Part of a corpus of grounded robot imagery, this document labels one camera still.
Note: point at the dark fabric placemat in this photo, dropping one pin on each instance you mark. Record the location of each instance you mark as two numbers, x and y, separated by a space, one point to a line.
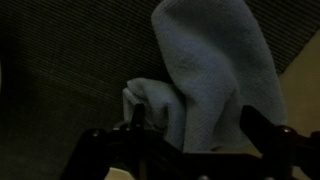
66 50

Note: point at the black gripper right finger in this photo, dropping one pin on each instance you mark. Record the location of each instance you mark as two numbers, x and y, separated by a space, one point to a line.
286 153

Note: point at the blue microfibre towel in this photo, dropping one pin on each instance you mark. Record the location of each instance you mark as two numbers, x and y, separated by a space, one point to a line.
213 66

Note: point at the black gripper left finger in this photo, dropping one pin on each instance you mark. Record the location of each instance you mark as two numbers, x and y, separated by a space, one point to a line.
126 153

